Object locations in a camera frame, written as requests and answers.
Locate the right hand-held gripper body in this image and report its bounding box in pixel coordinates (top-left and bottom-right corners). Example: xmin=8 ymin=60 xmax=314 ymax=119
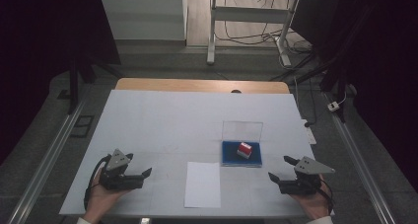
xmin=278 ymin=155 xmax=336 ymax=196

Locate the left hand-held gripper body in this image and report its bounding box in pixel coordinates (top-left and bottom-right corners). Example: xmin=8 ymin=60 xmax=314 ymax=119
xmin=98 ymin=148 xmax=146 ymax=191

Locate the blue ink pad clear lid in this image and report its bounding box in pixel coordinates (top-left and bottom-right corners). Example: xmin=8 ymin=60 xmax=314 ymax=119
xmin=221 ymin=119 xmax=264 ymax=169

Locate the red and white stamp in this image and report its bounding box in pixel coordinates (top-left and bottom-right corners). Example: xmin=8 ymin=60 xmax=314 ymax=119
xmin=237 ymin=141 xmax=253 ymax=160

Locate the person's right hand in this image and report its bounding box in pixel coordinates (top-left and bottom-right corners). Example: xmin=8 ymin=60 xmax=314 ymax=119
xmin=290 ymin=174 xmax=333 ymax=220

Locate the person's left hand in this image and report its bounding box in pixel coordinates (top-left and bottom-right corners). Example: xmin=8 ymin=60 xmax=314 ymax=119
xmin=83 ymin=177 xmax=131 ymax=224

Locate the white table cover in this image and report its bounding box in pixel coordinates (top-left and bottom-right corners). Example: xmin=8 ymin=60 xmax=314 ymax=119
xmin=58 ymin=89 xmax=336 ymax=218

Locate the white paper sheet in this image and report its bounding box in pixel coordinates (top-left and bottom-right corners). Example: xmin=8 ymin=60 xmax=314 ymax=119
xmin=183 ymin=161 xmax=222 ymax=209

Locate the black tripod stand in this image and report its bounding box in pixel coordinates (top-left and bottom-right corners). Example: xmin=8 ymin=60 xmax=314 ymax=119
xmin=269 ymin=0 xmax=378 ymax=123

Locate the dark curtain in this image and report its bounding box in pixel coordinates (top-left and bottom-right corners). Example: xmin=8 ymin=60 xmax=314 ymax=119
xmin=0 ymin=0 xmax=121 ymax=167
xmin=291 ymin=0 xmax=418 ymax=192

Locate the white cabinet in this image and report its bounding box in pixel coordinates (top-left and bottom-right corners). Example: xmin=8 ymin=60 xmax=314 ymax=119
xmin=99 ymin=0 xmax=188 ymax=41

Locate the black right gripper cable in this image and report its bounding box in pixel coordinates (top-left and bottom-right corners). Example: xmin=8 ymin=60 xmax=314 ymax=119
xmin=315 ymin=179 xmax=334 ymax=216

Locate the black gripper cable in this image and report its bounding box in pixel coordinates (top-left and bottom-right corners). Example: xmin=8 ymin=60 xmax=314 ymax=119
xmin=83 ymin=153 xmax=113 ymax=212
xmin=315 ymin=179 xmax=334 ymax=216

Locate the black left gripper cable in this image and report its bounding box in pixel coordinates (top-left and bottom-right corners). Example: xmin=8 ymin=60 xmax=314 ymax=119
xmin=83 ymin=153 xmax=113 ymax=212

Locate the black floor frame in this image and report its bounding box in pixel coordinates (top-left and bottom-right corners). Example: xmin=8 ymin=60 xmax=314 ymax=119
xmin=69 ymin=114 xmax=96 ymax=139

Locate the metal floor rail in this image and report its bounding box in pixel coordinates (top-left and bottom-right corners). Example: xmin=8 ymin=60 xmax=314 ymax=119
xmin=6 ymin=98 xmax=87 ymax=224
xmin=322 ymin=91 xmax=397 ymax=224

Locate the bundle of floor cables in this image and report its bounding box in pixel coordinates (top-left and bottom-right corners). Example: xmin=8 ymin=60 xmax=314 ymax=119
xmin=215 ymin=0 xmax=314 ymax=55

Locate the white desk frame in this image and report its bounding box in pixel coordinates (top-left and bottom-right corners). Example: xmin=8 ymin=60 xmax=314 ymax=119
xmin=206 ymin=0 xmax=301 ymax=67

